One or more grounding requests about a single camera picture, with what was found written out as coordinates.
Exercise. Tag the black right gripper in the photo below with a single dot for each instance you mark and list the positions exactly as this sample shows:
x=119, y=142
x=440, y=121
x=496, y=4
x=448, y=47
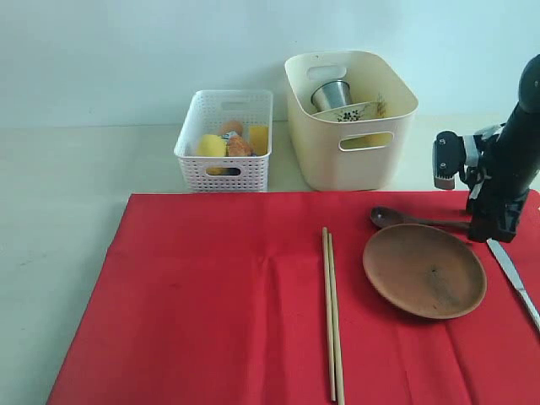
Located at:
x=505, y=171

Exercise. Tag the silver table knife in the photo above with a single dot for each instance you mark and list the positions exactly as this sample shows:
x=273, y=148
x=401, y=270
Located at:
x=508, y=267

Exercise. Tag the dark wooden spoon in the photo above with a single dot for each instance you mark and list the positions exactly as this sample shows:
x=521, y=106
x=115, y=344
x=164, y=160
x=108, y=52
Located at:
x=384, y=217

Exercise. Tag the pale green bowl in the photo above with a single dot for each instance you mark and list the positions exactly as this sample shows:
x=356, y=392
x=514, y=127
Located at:
x=364, y=111

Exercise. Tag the wooden chopstick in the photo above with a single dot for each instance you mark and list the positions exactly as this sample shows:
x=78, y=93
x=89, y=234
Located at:
x=335, y=326
x=328, y=298

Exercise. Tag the stainless steel cup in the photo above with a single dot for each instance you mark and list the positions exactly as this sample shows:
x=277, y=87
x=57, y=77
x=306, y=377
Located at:
x=331, y=95

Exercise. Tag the yellow cheese wedge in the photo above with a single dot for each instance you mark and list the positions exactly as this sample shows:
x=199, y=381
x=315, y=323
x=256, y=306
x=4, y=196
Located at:
x=258, y=137

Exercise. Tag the fried chicken piece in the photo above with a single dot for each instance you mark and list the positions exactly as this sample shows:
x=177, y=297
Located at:
x=237, y=146

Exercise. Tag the blue white milk carton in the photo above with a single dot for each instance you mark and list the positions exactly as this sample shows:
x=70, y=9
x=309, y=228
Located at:
x=228, y=135

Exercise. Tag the brown egg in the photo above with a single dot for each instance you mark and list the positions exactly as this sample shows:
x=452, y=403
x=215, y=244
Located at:
x=232, y=126

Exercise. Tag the yellow lemon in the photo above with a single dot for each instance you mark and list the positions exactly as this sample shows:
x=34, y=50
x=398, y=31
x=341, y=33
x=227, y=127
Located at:
x=211, y=145

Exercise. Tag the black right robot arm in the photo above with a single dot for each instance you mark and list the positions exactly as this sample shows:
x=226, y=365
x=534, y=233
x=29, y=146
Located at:
x=524, y=119

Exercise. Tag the brown round plate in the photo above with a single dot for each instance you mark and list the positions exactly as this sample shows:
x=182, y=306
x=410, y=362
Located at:
x=424, y=271

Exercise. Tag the cream plastic bin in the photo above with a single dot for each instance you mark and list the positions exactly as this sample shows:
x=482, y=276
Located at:
x=344, y=155

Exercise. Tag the white perforated basket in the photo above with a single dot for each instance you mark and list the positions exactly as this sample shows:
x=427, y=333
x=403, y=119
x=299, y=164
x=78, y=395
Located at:
x=208, y=111

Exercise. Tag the red tablecloth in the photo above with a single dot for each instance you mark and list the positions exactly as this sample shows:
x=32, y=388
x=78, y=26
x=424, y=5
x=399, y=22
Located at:
x=219, y=299

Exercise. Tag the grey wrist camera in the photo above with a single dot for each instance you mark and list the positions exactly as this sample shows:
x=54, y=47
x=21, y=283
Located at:
x=457, y=155

